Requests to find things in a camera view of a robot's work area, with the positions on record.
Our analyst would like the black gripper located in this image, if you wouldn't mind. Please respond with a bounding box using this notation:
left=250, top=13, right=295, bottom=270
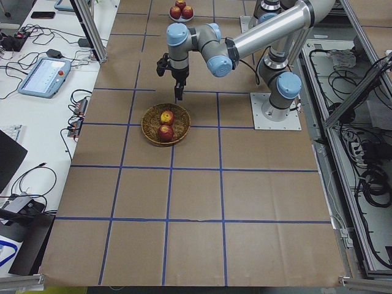
left=171, top=68, right=188, bottom=100

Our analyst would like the red apple with yellow top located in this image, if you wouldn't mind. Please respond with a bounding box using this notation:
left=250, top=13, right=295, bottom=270
left=160, top=110, right=175, bottom=126

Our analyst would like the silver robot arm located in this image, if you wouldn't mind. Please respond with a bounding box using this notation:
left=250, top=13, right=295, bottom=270
left=252, top=0, right=296, bottom=26
left=156, top=1, right=334, bottom=122

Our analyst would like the woven wicker basket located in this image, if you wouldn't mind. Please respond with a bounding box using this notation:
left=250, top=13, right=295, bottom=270
left=141, top=103, right=190, bottom=146

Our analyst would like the red apple in basket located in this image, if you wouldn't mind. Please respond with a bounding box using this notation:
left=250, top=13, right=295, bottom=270
left=157, top=124, right=174, bottom=142

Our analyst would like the light blue plate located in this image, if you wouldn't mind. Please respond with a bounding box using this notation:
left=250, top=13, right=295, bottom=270
left=169, top=14, right=194, bottom=23

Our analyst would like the red apple plate front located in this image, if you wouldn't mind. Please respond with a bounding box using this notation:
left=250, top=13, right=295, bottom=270
left=182, top=6, right=194, bottom=20

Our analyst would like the red apple plate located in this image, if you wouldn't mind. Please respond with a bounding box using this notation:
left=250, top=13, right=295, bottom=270
left=169, top=6, right=182, bottom=20
left=175, top=0, right=186, bottom=10
left=182, top=6, right=194, bottom=20

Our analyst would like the red apple plate back right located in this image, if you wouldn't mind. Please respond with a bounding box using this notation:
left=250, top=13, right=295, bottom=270
left=169, top=6, right=182, bottom=20

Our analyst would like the red apple plate back left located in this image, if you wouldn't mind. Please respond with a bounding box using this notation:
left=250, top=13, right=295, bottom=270
left=175, top=0, right=186, bottom=10

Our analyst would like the black power adapter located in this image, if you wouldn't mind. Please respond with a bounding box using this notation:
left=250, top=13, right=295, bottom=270
left=46, top=49, right=63, bottom=59

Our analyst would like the blue teach pendant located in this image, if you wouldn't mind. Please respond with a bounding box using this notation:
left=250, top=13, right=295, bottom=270
left=17, top=57, right=71, bottom=99
left=54, top=0, right=74, bottom=12

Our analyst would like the black smartphone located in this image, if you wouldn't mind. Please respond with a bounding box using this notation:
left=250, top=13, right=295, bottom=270
left=31, top=11, right=56, bottom=19

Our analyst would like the white keyboard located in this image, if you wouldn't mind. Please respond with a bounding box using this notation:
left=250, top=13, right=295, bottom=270
left=1, top=124, right=24, bottom=141

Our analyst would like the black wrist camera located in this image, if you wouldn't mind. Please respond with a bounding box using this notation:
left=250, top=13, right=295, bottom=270
left=156, top=53, right=171, bottom=77

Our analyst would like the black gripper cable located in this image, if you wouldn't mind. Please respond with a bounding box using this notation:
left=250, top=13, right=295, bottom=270
left=238, top=53, right=261, bottom=85

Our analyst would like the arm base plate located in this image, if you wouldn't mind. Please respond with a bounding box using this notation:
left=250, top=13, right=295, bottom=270
left=250, top=92, right=301, bottom=131
left=239, top=15, right=260, bottom=33

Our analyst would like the aluminium frame post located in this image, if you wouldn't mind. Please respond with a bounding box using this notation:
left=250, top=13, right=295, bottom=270
left=70, top=0, right=107, bottom=64

